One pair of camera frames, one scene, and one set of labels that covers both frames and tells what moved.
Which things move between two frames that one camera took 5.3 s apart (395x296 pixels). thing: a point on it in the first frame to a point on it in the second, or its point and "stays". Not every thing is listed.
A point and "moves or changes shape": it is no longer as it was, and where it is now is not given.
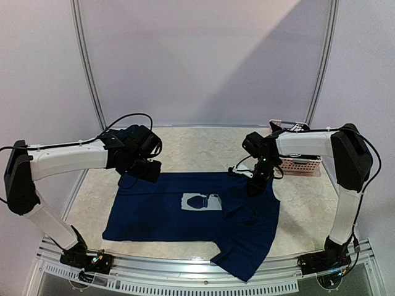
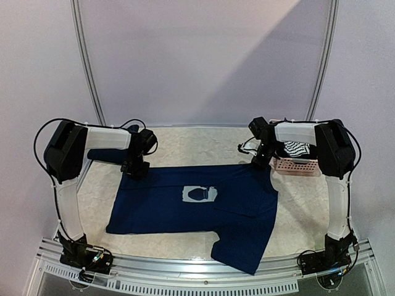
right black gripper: x=256 y=184 to x=261 y=161
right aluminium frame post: x=325 y=61 stays
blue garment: x=199 y=206 moves or changes shape
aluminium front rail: x=283 y=274 stays
